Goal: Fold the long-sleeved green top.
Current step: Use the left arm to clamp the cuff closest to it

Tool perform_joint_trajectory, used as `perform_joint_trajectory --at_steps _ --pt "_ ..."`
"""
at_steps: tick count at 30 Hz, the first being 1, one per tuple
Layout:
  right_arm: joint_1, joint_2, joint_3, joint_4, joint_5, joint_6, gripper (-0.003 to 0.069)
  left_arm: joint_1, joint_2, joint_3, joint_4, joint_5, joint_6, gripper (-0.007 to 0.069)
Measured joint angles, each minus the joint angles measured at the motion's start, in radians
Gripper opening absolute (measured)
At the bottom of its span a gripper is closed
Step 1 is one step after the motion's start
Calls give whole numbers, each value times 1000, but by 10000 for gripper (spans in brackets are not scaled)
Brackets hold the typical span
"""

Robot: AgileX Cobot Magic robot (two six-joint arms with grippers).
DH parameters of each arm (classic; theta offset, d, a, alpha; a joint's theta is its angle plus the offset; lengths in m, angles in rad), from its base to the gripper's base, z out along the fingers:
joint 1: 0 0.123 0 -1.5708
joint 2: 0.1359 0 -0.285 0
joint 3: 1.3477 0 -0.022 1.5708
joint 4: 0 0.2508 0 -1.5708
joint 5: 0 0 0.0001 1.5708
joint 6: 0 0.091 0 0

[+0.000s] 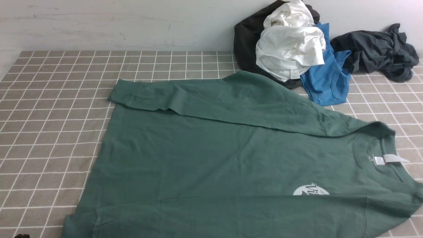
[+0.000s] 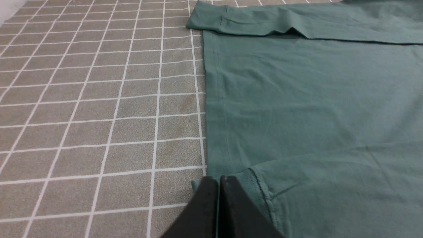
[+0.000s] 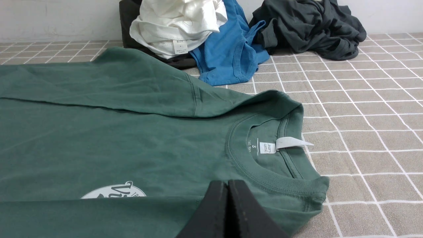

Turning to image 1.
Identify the black garment under white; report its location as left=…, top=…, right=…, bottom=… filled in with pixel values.
left=234, top=0, right=320, bottom=89

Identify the white crumpled shirt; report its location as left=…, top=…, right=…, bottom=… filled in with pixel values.
left=255, top=0, right=326, bottom=82

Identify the blue tank top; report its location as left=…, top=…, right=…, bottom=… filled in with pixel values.
left=300, top=23, right=351, bottom=106

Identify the dark grey crumpled garment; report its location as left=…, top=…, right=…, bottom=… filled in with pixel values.
left=330, top=23, right=419, bottom=83

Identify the green long-sleeved shirt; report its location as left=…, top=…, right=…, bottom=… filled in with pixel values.
left=61, top=72, right=422, bottom=238

